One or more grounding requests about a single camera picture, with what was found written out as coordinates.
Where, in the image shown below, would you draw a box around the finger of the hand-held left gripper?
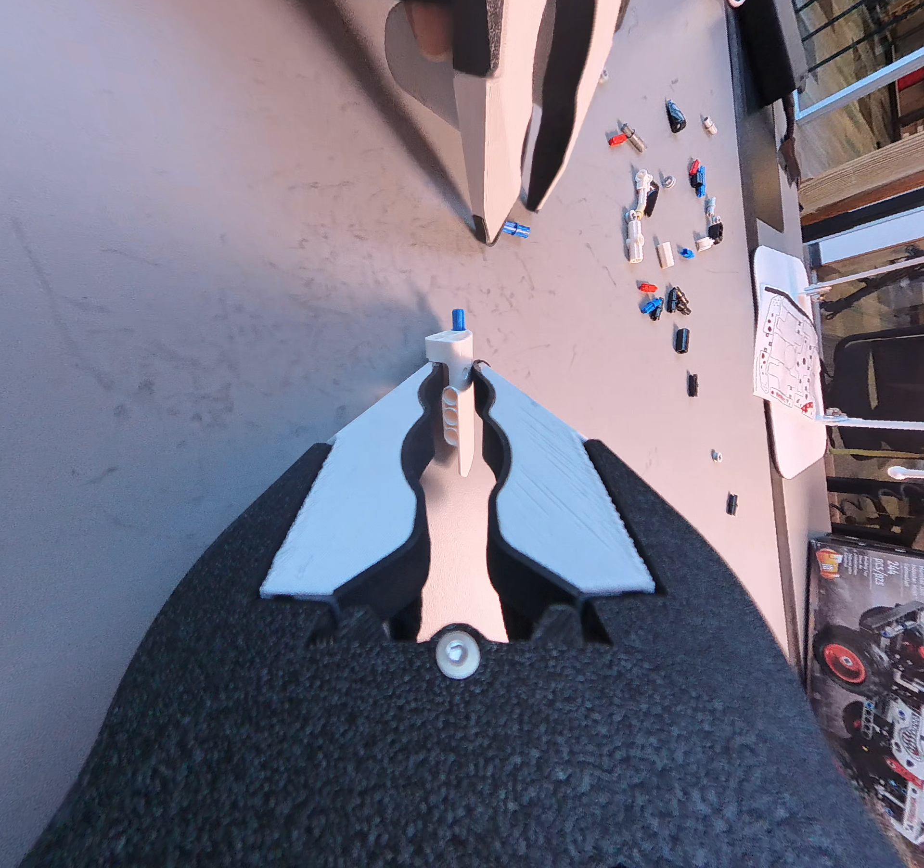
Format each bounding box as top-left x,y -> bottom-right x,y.
526,0 -> 647,211
456,0 -> 571,244

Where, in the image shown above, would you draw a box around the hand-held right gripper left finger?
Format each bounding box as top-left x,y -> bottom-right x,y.
257,361 -> 443,628

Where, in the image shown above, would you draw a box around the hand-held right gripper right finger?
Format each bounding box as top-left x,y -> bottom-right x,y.
470,361 -> 658,640

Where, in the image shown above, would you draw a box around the white lego panel piece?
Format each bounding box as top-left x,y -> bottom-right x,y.
424,330 -> 477,479

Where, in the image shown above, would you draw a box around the scattered small lego pieces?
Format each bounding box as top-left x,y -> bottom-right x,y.
598,0 -> 741,517

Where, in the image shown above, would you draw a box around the lego set box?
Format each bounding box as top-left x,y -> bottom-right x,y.
805,532 -> 924,843

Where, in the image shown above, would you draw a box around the person's left hand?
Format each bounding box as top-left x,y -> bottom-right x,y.
406,0 -> 457,63

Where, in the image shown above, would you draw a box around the black power adapter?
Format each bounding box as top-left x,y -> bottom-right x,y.
736,0 -> 809,111

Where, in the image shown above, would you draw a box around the sticker sheet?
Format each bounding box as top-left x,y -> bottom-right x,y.
752,283 -> 824,421

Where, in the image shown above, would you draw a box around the wooden plank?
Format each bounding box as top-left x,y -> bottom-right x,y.
797,135 -> 924,228

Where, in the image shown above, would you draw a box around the black office chair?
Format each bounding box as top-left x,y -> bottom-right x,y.
823,327 -> 924,450

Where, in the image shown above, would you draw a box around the black adapter cable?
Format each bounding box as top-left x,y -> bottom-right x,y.
772,99 -> 804,187

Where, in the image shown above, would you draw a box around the white frame bar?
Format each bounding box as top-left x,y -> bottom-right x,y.
794,52 -> 924,127

